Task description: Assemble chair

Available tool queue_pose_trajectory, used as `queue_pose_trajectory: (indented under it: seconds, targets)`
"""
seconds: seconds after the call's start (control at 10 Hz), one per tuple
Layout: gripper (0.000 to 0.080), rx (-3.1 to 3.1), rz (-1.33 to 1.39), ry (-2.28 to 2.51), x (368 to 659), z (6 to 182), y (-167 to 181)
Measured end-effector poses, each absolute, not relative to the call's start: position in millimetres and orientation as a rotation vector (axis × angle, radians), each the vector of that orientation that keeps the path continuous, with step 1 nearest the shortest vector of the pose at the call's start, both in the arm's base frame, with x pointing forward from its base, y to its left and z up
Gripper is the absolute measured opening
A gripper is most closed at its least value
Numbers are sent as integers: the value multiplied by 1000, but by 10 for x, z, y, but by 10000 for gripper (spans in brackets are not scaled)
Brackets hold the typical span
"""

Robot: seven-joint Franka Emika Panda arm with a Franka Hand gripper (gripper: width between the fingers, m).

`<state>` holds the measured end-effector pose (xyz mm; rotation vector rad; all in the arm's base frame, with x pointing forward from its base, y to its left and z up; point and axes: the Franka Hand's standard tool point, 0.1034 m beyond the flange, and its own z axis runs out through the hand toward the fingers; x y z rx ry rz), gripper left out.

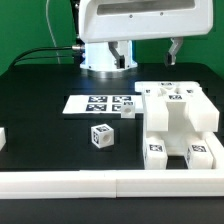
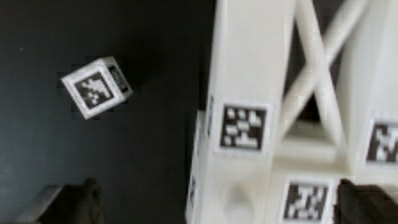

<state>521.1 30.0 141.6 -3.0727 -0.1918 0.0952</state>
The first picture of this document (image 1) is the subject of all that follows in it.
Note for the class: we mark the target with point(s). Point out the white piece at left edge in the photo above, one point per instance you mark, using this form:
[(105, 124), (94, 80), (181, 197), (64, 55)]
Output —
[(2, 138)]

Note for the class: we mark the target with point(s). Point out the white U-shaped border frame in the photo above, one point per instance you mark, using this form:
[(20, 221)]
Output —
[(118, 183)]

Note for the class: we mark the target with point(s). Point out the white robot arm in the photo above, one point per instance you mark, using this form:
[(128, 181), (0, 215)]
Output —
[(98, 60)]

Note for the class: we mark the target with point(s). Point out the long white chair side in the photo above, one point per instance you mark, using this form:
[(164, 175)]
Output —
[(203, 113)]

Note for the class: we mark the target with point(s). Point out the small white tagged cube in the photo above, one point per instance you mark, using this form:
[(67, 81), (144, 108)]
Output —
[(128, 109)]

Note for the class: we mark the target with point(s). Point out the white chair seat block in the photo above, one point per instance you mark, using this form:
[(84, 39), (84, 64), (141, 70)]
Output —
[(181, 130)]

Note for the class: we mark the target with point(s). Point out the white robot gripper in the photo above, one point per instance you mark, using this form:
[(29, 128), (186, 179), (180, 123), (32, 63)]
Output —
[(118, 20)]

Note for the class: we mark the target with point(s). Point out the white marker base plate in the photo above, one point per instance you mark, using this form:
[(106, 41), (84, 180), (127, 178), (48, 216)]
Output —
[(96, 104)]

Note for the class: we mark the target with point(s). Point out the white cube with hole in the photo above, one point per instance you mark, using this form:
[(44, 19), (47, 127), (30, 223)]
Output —
[(102, 135)]

